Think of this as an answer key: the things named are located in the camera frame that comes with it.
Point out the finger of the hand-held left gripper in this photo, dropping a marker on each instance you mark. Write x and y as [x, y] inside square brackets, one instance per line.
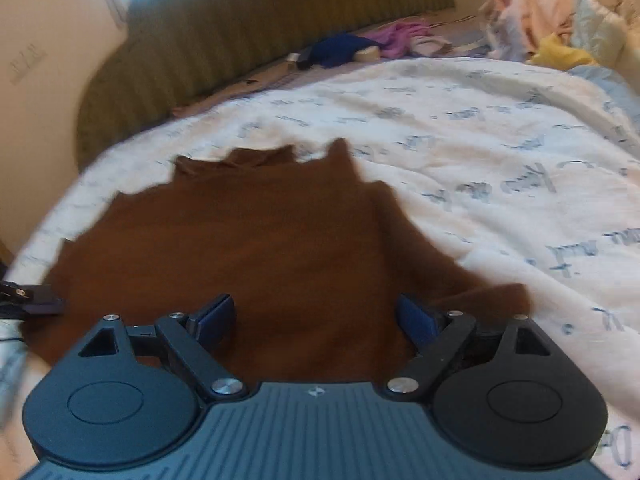
[42, 301]

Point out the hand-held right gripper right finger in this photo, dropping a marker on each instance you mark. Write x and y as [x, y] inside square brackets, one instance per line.
[416, 321]

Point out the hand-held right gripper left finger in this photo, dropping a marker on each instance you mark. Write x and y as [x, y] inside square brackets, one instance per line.
[216, 321]

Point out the brown sweater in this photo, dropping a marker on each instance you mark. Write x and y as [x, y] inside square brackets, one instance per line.
[250, 260]

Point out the white printed blanket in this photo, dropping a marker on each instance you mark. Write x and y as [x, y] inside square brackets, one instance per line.
[475, 160]

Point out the dark blue cloth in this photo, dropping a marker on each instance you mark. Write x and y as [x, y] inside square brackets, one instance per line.
[340, 51]

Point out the purple cloth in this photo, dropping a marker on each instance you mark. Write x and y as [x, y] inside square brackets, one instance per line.
[395, 40]

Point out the green striped headboard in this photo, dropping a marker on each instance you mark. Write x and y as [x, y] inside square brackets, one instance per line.
[225, 35]

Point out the light blue cloth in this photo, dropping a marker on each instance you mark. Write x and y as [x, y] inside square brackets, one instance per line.
[612, 92]

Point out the yellow cloth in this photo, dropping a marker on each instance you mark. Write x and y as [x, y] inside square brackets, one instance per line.
[560, 52]

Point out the pink cloth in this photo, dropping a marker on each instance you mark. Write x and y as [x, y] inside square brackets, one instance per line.
[535, 5]

